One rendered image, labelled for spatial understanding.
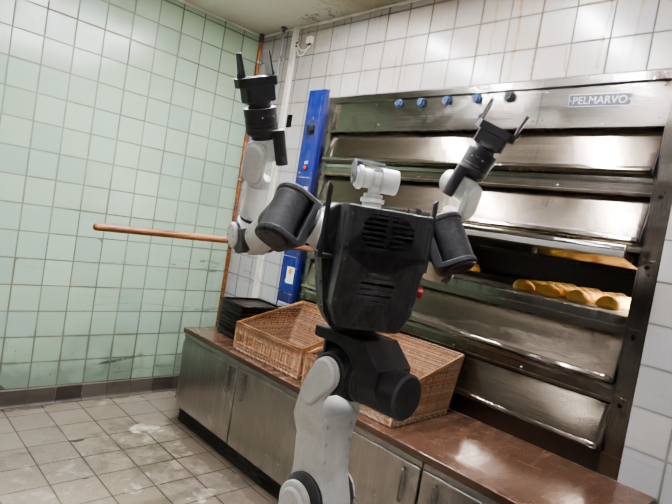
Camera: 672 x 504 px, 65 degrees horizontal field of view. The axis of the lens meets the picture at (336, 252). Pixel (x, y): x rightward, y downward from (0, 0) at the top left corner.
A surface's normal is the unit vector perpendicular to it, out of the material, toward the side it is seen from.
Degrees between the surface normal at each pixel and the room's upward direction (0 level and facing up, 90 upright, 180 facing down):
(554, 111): 91
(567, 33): 90
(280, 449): 90
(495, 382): 70
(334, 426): 84
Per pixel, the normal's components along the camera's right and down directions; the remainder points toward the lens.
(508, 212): -0.62, -0.41
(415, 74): -0.71, -0.08
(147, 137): 0.68, 0.15
